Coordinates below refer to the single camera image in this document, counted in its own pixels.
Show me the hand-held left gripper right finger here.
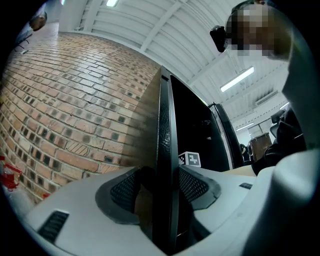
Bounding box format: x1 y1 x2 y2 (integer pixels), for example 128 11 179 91
174 164 258 254

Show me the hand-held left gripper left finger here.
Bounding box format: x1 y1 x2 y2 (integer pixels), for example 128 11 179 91
24 166 161 256

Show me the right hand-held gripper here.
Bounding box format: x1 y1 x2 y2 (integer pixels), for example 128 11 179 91
177 151 202 168

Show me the black refrigerator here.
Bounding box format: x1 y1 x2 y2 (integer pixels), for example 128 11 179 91
127 66 246 256

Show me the brown box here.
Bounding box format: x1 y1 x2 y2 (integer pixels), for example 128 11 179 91
249 132 274 161

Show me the person's black clothing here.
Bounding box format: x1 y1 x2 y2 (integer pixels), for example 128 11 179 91
251 107 308 176

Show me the long ceiling light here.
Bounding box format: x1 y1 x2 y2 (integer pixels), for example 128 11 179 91
219 66 255 93

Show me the ceiling air vent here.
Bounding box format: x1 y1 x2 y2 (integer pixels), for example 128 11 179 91
254 90 280 106

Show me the person's head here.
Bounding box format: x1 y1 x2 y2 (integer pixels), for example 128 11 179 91
226 0 292 61

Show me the clear water jug red handle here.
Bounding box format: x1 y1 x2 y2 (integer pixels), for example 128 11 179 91
0 154 51 218

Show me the black head camera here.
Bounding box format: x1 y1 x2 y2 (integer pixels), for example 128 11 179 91
209 24 233 54

